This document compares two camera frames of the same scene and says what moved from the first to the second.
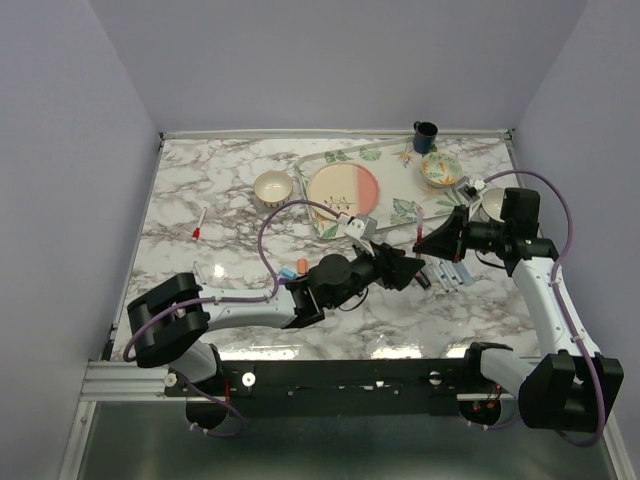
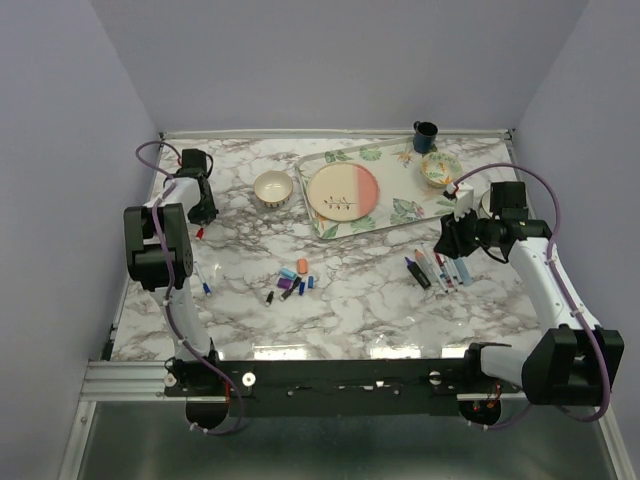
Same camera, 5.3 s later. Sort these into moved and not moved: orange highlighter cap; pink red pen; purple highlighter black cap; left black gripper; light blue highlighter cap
Moved: pink red pen; left black gripper
Not moved: purple highlighter black cap; orange highlighter cap; light blue highlighter cap
